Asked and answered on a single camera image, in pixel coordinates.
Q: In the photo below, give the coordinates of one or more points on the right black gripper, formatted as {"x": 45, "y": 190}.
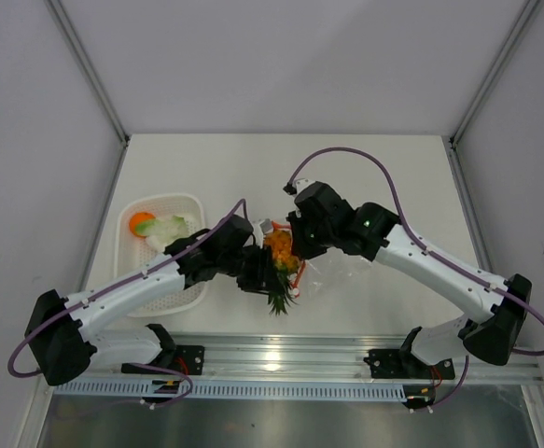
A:
{"x": 304, "y": 252}

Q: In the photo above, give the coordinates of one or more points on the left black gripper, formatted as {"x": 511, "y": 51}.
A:
{"x": 262, "y": 278}

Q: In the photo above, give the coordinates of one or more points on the small orange pineapple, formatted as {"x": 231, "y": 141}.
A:
{"x": 289, "y": 268}

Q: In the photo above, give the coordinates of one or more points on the clear zip bag orange zipper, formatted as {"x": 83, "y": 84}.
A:
{"x": 329, "y": 271}

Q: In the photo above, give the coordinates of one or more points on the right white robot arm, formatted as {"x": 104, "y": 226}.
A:
{"x": 492, "y": 306}

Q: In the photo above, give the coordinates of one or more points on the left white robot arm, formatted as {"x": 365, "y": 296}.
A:
{"x": 69, "y": 335}

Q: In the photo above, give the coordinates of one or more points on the green white cabbage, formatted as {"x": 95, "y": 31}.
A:
{"x": 165, "y": 231}

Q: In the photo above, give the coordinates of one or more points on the white perforated plastic basket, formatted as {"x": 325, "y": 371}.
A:
{"x": 140, "y": 253}

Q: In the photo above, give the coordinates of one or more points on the orange fruit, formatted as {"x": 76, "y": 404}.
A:
{"x": 140, "y": 222}

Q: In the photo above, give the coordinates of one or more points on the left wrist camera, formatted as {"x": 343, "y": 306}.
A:
{"x": 266, "y": 226}

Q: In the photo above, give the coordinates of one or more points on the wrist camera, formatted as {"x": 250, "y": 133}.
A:
{"x": 295, "y": 187}
{"x": 266, "y": 226}

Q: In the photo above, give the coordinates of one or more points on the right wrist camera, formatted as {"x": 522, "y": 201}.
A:
{"x": 295, "y": 187}

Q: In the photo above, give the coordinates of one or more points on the aluminium mounting rail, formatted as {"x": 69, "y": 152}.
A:
{"x": 334, "y": 359}

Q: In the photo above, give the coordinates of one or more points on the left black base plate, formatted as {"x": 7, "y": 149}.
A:
{"x": 187, "y": 359}

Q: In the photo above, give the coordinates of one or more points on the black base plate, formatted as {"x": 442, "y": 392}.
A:
{"x": 395, "y": 364}
{"x": 187, "y": 359}

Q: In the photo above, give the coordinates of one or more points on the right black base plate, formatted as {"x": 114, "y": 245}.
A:
{"x": 395, "y": 364}

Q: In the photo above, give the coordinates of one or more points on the slotted grey cable duct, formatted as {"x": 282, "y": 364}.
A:
{"x": 223, "y": 389}

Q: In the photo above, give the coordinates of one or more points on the right aluminium frame post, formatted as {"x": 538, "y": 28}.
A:
{"x": 497, "y": 67}

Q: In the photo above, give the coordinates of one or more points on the aluminium frame post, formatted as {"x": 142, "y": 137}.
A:
{"x": 72, "y": 40}
{"x": 497, "y": 67}

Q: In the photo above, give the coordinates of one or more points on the left aluminium frame post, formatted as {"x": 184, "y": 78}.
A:
{"x": 72, "y": 40}

